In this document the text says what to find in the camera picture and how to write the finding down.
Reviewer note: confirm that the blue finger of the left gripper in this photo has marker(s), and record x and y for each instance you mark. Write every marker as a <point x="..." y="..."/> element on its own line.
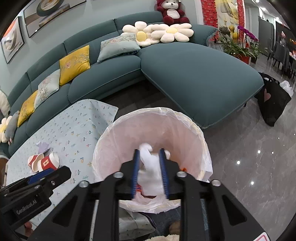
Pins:
<point x="34" y="178"/>

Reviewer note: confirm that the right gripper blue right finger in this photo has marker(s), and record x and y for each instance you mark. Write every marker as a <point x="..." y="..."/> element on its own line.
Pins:
<point x="165" y="180"/>

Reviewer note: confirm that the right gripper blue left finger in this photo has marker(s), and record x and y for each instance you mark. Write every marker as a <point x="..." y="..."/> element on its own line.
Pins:
<point x="136" y="165"/>

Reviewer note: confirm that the white tissue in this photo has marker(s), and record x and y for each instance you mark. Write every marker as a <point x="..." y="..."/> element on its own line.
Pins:
<point x="149" y="174"/>

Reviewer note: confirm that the red white paper cup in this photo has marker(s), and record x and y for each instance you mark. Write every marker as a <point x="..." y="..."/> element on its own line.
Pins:
<point x="49" y="162"/>
<point x="33" y="161"/>

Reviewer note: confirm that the trash bin with white liner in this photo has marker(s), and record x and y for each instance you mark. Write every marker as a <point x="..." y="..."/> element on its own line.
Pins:
<point x="182" y="140"/>

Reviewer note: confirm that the person's left hand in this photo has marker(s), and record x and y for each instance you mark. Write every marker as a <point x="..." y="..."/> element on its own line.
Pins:
<point x="28" y="228"/>

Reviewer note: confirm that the grey mouse plush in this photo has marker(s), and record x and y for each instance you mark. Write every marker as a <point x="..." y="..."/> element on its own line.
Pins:
<point x="12" y="126"/>

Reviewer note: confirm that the floral light blue tablecloth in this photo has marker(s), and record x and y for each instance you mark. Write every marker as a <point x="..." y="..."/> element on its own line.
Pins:
<point x="73" y="135"/>

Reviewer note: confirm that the left white flower cushion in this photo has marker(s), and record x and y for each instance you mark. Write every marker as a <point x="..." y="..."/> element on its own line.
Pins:
<point x="3" y="127"/>

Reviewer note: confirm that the left yellow embroidered cushion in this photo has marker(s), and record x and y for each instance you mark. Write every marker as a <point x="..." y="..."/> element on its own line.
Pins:
<point x="27" y="109"/>

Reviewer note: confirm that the yellow embroidered cushion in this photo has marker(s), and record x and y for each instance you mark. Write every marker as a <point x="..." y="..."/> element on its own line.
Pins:
<point x="74" y="64"/>
<point x="27" y="109"/>

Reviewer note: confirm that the white sheep plush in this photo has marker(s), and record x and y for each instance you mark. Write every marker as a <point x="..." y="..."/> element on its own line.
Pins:
<point x="4" y="104"/>

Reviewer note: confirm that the white fluffy rug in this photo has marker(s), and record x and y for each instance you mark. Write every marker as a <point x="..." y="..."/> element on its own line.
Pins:
<point x="174" y="233"/>

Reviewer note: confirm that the teal sectional sofa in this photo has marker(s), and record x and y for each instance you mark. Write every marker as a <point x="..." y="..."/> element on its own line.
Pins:
<point x="206" y="84"/>

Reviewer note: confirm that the left grey-green embroidered cushion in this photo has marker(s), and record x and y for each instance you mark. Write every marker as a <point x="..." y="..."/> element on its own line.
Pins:
<point x="47" y="87"/>

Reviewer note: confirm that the grey-green embroidered cushion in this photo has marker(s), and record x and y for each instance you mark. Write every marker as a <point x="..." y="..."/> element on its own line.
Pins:
<point x="124" y="44"/>
<point x="47" y="87"/>

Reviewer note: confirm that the right yellow embroidered cushion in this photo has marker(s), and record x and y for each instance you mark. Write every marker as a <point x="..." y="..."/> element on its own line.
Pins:
<point x="74" y="64"/>

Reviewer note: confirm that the right grey-green embroidered cushion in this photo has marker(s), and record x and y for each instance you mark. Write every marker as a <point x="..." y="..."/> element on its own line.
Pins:
<point x="124" y="44"/>

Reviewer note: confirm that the flower cushion beside cushions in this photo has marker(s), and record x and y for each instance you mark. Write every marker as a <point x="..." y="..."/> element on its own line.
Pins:
<point x="143" y="33"/>

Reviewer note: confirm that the black tote bag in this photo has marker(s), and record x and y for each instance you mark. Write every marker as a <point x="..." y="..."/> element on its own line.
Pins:
<point x="272" y="99"/>

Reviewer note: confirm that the flower cushion near bear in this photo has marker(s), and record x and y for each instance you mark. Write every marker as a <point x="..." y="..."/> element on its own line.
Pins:
<point x="168" y="34"/>

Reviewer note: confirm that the potted orchid plants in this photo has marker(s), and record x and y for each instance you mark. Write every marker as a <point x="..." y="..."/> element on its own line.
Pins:
<point x="240" y="43"/>

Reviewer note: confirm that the red white teddy bear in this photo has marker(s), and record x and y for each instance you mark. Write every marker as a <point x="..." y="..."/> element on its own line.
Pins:
<point x="171" y="12"/>

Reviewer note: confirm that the framed wall picture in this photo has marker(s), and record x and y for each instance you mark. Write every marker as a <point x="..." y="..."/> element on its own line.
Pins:
<point x="12" y="40"/>
<point x="39" y="13"/>

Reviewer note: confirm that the red gold wall decoration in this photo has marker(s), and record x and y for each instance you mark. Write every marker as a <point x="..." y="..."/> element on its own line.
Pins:
<point x="225" y="15"/>

